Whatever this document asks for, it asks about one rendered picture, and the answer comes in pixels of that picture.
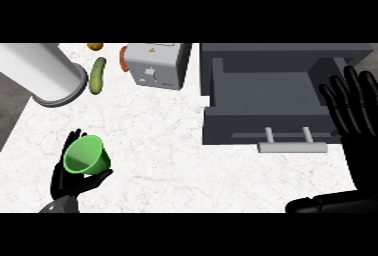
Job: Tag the white cylindrical canister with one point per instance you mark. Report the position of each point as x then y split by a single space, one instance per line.
39 73

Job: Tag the silver toaster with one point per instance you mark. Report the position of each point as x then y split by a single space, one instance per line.
157 65

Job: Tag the green plastic cup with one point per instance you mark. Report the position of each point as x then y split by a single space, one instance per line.
88 156

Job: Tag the green cucumber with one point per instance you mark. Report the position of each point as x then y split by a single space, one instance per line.
98 76

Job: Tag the dark grey cabinet body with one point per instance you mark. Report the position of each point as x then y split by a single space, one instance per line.
285 53

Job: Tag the dark grey open drawer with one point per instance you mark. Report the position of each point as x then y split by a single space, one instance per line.
268 106

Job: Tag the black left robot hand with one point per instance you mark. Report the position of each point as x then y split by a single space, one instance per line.
74 185

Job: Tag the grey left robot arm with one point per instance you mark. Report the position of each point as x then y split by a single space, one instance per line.
60 206

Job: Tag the brown potato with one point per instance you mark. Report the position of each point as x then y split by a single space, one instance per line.
95 46

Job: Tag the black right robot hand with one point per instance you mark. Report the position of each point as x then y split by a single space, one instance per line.
358 133

